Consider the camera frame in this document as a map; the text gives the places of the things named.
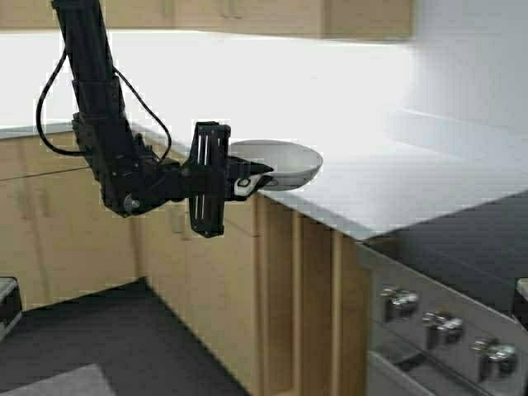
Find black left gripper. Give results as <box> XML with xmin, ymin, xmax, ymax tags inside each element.
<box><xmin>181</xmin><ymin>121</ymin><xmax>274</xmax><ymax>238</ymax></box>

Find white frying pan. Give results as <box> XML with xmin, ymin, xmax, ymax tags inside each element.
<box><xmin>229</xmin><ymin>139</ymin><xmax>323</xmax><ymax>192</ymax></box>

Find robot base left corner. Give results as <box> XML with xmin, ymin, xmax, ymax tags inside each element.
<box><xmin>1</xmin><ymin>276</ymin><xmax>23</xmax><ymax>340</ymax></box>

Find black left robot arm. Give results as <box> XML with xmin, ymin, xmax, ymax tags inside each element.
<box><xmin>51</xmin><ymin>1</ymin><xmax>273</xmax><ymax>238</ymax></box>

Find robot base right corner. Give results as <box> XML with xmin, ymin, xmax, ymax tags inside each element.
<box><xmin>512</xmin><ymin>277</ymin><xmax>528</xmax><ymax>329</ymax></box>

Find wooden lower cabinets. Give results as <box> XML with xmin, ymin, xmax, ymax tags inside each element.
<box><xmin>1</xmin><ymin>137</ymin><xmax>369</xmax><ymax>395</ymax></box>

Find wooden cabinets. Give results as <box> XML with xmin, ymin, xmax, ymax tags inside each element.
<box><xmin>1</xmin><ymin>137</ymin><xmax>369</xmax><ymax>395</ymax></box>
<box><xmin>0</xmin><ymin>0</ymin><xmax>415</xmax><ymax>41</ymax></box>

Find wooden upper cabinets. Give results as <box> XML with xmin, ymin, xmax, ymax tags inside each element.
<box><xmin>0</xmin><ymin>0</ymin><xmax>415</xmax><ymax>41</ymax></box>

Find chrome oven knob left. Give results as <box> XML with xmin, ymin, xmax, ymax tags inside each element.
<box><xmin>380</xmin><ymin>287</ymin><xmax>419</xmax><ymax>322</ymax></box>

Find chrome oven knob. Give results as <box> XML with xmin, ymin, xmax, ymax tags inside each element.
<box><xmin>422</xmin><ymin>311</ymin><xmax>464</xmax><ymax>350</ymax></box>
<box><xmin>472</xmin><ymin>338</ymin><xmax>518</xmax><ymax>381</ymax></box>
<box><xmin>380</xmin><ymin>287</ymin><xmax>419</xmax><ymax>322</ymax></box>

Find stainless steel oven front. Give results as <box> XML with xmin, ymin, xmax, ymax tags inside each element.
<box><xmin>357</xmin><ymin>243</ymin><xmax>527</xmax><ymax>395</ymax></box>

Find black glass cooktop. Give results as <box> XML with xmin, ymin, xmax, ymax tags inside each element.
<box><xmin>365</xmin><ymin>191</ymin><xmax>527</xmax><ymax>315</ymax></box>

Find chrome oven knob middle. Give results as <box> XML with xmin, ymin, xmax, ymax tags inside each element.
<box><xmin>422</xmin><ymin>311</ymin><xmax>464</xmax><ymax>350</ymax></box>

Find chrome oven knob right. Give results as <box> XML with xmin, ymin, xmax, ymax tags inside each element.
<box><xmin>472</xmin><ymin>338</ymin><xmax>518</xmax><ymax>381</ymax></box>

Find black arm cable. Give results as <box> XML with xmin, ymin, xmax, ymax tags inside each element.
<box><xmin>35</xmin><ymin>49</ymin><xmax>172</xmax><ymax>163</ymax></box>

